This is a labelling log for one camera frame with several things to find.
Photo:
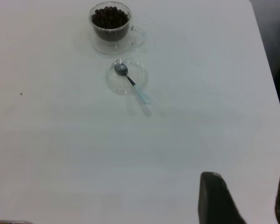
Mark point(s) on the small clear glass dish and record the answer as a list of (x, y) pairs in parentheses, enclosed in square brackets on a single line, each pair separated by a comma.
[(140, 77)]

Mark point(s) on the clear glass saucer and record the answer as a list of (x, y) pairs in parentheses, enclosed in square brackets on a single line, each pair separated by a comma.
[(100, 47)]

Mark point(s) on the coffee beans pile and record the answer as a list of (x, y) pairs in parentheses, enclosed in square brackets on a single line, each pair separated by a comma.
[(109, 19)]

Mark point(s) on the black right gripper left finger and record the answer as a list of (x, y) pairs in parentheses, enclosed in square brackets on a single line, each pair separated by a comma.
[(214, 200)]

